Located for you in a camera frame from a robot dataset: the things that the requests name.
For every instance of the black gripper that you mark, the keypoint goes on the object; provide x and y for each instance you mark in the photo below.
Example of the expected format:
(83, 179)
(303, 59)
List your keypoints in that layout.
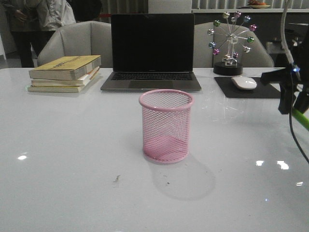
(299, 71)

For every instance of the green marker pen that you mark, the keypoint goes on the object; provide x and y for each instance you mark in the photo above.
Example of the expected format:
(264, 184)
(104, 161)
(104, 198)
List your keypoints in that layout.
(301, 118)

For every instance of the pink mesh pen holder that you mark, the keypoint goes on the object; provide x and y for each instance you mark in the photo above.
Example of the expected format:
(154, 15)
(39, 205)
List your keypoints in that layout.
(166, 124)

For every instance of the black mouse pad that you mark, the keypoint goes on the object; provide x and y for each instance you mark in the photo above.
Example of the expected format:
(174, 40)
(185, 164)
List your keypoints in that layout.
(260, 92)

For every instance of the white computer mouse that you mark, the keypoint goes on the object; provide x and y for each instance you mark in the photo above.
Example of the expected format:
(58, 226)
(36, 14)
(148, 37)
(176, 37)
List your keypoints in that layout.
(244, 83)

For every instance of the right grey armchair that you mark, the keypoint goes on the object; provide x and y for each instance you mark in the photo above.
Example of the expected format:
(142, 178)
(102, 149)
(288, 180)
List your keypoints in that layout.
(209, 49)

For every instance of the grey armchair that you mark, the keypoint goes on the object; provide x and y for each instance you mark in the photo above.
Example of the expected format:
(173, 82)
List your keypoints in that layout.
(84, 38)
(209, 49)

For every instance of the ferris wheel desk ornament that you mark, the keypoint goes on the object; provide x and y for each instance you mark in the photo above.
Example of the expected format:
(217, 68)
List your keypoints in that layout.
(231, 38)

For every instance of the fruit plate on counter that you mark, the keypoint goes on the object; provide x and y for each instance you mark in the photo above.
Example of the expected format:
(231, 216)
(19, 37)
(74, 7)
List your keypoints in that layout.
(256, 4)

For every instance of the grey open laptop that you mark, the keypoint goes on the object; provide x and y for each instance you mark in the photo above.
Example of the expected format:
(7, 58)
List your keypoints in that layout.
(152, 51)

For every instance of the left grey armchair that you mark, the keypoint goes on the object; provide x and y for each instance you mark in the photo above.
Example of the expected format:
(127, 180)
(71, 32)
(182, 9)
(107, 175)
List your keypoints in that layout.
(84, 38)

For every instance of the top yellow book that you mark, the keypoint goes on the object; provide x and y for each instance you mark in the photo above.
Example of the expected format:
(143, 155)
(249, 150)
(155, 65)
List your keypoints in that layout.
(66, 68)

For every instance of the bottom pale yellow book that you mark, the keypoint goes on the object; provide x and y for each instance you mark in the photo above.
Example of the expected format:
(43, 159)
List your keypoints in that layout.
(61, 89)

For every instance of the person in light jacket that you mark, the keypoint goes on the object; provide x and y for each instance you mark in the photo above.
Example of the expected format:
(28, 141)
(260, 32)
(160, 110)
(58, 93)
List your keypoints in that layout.
(53, 14)

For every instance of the person in dark clothes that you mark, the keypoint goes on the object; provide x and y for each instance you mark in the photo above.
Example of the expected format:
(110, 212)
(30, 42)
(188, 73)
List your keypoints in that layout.
(25, 29)

